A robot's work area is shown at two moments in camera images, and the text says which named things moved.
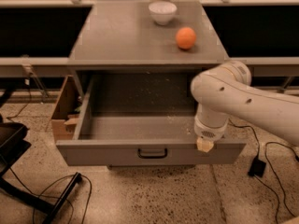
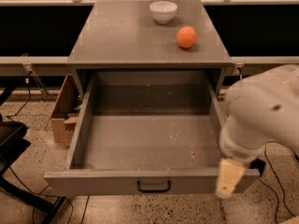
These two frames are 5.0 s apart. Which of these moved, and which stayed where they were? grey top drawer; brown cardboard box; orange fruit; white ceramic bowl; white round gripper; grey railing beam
Moved: white round gripper; grey top drawer
Stayed: white ceramic bowl; orange fruit; grey railing beam; brown cardboard box
